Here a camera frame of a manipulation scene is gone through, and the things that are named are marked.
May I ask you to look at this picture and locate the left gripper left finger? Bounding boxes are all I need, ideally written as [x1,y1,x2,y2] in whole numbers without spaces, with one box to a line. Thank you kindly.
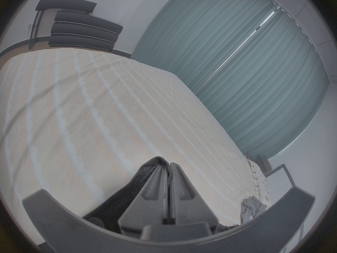
[118,164,169,227]

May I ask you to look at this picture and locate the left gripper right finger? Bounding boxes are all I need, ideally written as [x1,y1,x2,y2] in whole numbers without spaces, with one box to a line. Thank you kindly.
[170,162,219,227]

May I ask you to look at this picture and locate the black T-shirt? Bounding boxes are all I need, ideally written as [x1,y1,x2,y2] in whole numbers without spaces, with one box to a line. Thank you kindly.
[82,156,169,233]

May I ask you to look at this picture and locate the grey garment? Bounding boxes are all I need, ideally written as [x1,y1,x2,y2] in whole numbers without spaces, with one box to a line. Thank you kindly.
[240,196,268,225]

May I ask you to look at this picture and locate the white printed pillow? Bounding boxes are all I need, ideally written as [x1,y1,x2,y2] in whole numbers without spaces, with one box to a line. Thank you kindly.
[247,159,271,211]

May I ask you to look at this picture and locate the grey bedside table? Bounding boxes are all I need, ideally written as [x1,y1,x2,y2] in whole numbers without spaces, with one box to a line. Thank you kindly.
[244,153,272,172]

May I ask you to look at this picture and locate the bed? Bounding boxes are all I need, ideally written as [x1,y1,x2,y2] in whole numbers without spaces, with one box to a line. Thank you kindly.
[0,48,298,247]

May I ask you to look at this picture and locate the blue-green curtain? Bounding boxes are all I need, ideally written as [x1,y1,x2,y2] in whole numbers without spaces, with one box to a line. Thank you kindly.
[131,0,280,94]
[194,8,332,160]

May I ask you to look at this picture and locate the black chest of drawers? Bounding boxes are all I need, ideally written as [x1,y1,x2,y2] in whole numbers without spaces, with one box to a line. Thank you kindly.
[49,11,124,53]

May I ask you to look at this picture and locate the black dressing table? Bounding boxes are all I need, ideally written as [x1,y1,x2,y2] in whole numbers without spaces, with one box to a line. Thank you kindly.
[28,0,97,49]

